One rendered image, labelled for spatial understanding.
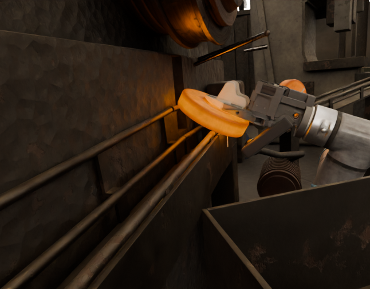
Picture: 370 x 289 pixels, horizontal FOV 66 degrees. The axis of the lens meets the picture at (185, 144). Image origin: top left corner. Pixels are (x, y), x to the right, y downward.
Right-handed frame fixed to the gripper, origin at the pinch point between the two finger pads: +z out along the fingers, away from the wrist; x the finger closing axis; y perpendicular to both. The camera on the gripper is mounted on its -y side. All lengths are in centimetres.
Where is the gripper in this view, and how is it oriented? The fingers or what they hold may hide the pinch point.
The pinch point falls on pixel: (210, 101)
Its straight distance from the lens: 63.6
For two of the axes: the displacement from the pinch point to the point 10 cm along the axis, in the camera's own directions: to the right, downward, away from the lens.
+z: -9.1, -3.4, 2.4
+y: 2.5, -9.1, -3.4
